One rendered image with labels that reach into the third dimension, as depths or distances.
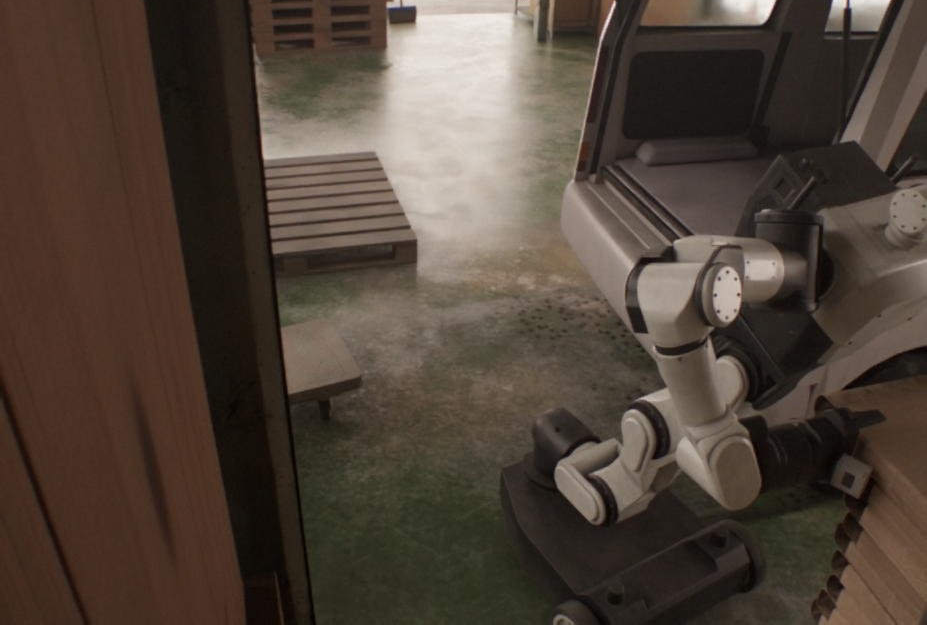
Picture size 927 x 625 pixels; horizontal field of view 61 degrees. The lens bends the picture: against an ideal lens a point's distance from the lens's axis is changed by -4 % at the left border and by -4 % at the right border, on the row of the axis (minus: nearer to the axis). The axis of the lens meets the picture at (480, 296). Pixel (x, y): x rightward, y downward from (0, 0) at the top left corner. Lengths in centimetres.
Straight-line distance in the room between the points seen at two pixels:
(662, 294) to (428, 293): 257
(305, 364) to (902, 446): 200
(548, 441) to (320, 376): 83
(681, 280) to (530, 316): 242
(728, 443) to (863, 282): 38
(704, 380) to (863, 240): 44
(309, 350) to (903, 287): 200
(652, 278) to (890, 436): 44
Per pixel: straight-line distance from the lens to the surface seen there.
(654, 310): 102
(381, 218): 391
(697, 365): 103
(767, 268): 115
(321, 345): 288
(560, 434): 229
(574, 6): 799
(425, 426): 282
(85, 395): 24
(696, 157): 336
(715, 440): 107
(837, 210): 139
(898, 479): 122
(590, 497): 217
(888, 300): 137
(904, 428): 131
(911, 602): 128
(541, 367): 312
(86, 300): 25
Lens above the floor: 183
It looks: 31 degrees down
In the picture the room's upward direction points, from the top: 3 degrees clockwise
